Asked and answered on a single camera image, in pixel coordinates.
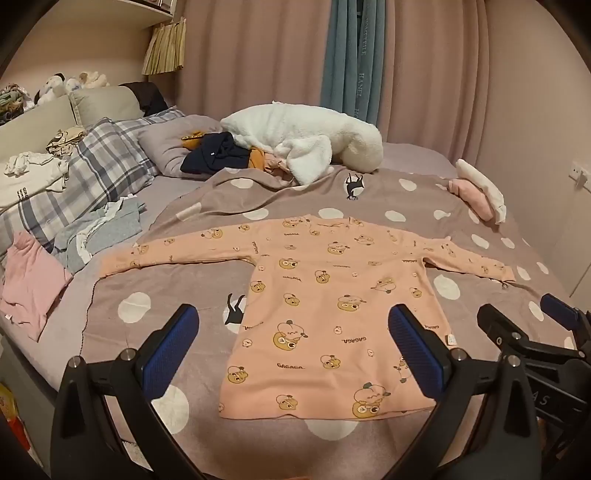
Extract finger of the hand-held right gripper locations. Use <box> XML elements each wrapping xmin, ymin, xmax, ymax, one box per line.
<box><xmin>540</xmin><ymin>294</ymin><xmax>588</xmax><ymax>334</ymax></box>
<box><xmin>477</xmin><ymin>304</ymin><xmax>539</xmax><ymax>359</ymax></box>

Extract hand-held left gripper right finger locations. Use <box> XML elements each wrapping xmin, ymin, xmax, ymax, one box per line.
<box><xmin>388</xmin><ymin>304</ymin><xmax>541</xmax><ymax>480</ymax></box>

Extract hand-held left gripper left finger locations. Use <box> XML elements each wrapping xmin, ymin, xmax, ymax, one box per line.
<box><xmin>50</xmin><ymin>304</ymin><xmax>200</xmax><ymax>480</ymax></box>

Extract pink printed long-sleeve top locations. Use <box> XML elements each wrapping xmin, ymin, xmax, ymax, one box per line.
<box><xmin>98</xmin><ymin>213</ymin><xmax>516</xmax><ymax>421</ymax></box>

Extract mauve polka dot blanket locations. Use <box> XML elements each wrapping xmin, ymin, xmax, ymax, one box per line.
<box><xmin>81</xmin><ymin>164</ymin><xmax>583</xmax><ymax>462</ymax></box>

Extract folded pink garment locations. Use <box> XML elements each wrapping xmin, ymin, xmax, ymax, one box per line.
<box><xmin>448</xmin><ymin>179</ymin><xmax>495</xmax><ymax>221</ymax></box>

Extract grey-blue garment with lace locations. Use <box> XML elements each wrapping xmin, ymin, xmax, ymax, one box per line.
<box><xmin>53</xmin><ymin>198</ymin><xmax>147</xmax><ymax>278</ymax></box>

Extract folded white garment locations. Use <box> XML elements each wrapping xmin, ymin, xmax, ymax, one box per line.
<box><xmin>456</xmin><ymin>159</ymin><xmax>508</xmax><ymax>225</ymax></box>

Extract plain pink garment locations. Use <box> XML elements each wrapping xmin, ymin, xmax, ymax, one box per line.
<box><xmin>0</xmin><ymin>231</ymin><xmax>74</xmax><ymax>342</ymax></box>

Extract colourful box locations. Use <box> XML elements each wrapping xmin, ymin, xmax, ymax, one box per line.
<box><xmin>0</xmin><ymin>382</ymin><xmax>31</xmax><ymax>455</ymax></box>

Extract plaid pillow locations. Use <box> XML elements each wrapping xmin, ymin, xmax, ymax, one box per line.
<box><xmin>0</xmin><ymin>106</ymin><xmax>185</xmax><ymax>252</ymax></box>

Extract bed with lilac sheet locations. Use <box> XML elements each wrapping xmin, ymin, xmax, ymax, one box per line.
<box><xmin>0</xmin><ymin>141</ymin><xmax>467</xmax><ymax>384</ymax></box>

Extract navy garment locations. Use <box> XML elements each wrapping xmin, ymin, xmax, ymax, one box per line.
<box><xmin>180</xmin><ymin>132</ymin><xmax>252</xmax><ymax>176</ymax></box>

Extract mustard yellow garment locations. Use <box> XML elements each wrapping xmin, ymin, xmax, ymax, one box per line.
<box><xmin>181</xmin><ymin>133</ymin><xmax>278</xmax><ymax>172</ymax></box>

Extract grey pillow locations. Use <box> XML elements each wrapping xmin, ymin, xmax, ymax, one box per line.
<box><xmin>137</xmin><ymin>114</ymin><xmax>225</xmax><ymax>178</ymax></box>

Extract white printed garment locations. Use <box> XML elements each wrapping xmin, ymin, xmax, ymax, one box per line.
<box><xmin>0</xmin><ymin>151</ymin><xmax>70</xmax><ymax>209</ymax></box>

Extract beige patterned garment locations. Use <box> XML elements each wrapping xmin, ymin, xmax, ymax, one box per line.
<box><xmin>45</xmin><ymin>128</ymin><xmax>88</xmax><ymax>157</ymax></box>

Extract white fleece plush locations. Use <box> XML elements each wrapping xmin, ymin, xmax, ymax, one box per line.
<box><xmin>220</xmin><ymin>102</ymin><xmax>384</xmax><ymax>185</ymax></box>

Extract dark garment on headboard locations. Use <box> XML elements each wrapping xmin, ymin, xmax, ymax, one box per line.
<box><xmin>119</xmin><ymin>82</ymin><xmax>169</xmax><ymax>116</ymax></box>

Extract beige headboard cushion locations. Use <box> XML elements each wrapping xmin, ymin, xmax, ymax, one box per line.
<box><xmin>0</xmin><ymin>85</ymin><xmax>145</xmax><ymax>167</ymax></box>

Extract white plush toys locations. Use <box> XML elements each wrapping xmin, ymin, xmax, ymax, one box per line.
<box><xmin>34</xmin><ymin>71</ymin><xmax>112</xmax><ymax>106</ymax></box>

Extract floral patterned cloth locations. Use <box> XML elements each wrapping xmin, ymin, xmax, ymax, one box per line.
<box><xmin>0</xmin><ymin>84</ymin><xmax>33</xmax><ymax>124</ymax></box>

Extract teal curtain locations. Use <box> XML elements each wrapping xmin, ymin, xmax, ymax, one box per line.
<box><xmin>320</xmin><ymin>0</ymin><xmax>393</xmax><ymax>126</ymax></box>

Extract yellow pleated fabric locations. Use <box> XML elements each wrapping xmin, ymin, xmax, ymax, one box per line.
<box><xmin>141</xmin><ymin>17</ymin><xmax>187</xmax><ymax>76</ymax></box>

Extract pink curtain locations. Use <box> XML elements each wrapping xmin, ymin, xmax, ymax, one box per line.
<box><xmin>174</xmin><ymin>0</ymin><xmax>591</xmax><ymax>185</ymax></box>

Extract white wall socket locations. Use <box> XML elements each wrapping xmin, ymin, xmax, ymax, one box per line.
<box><xmin>569</xmin><ymin>161</ymin><xmax>591</xmax><ymax>190</ymax></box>

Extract white wall shelf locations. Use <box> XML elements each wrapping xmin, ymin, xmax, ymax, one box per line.
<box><xmin>99</xmin><ymin>0</ymin><xmax>175</xmax><ymax>21</ymax></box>

